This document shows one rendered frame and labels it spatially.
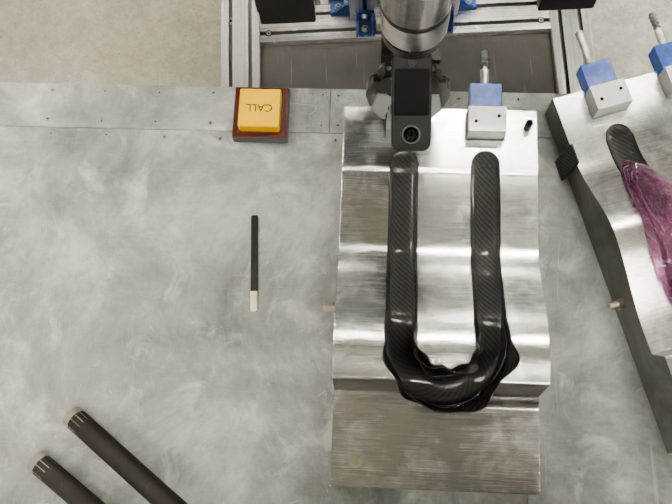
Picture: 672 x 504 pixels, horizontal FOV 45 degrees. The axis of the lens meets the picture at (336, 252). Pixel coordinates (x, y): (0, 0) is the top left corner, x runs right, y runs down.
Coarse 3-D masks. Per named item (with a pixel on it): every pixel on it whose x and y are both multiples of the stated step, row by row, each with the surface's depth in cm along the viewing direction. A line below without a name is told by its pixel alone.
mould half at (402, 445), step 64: (384, 128) 111; (448, 128) 111; (512, 128) 110; (384, 192) 109; (448, 192) 109; (512, 192) 108; (384, 256) 107; (448, 256) 107; (512, 256) 106; (384, 320) 100; (448, 320) 100; (512, 320) 100; (384, 384) 101; (512, 384) 98; (384, 448) 103; (448, 448) 103; (512, 448) 102
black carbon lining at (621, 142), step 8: (608, 128) 113; (616, 128) 114; (624, 128) 114; (608, 136) 113; (616, 136) 114; (624, 136) 114; (632, 136) 113; (608, 144) 113; (616, 144) 113; (624, 144) 113; (632, 144) 113; (616, 152) 113; (624, 152) 113; (632, 152) 113; (640, 152) 112; (616, 160) 112; (624, 160) 113; (632, 160) 112; (640, 160) 112
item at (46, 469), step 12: (36, 456) 108; (48, 456) 109; (36, 468) 107; (48, 468) 107; (60, 468) 107; (48, 480) 106; (60, 480) 106; (72, 480) 106; (60, 492) 105; (72, 492) 105; (84, 492) 105
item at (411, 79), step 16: (400, 64) 92; (416, 64) 92; (400, 80) 93; (416, 80) 93; (400, 96) 94; (416, 96) 93; (400, 112) 94; (416, 112) 94; (400, 128) 95; (416, 128) 94; (400, 144) 95; (416, 144) 95
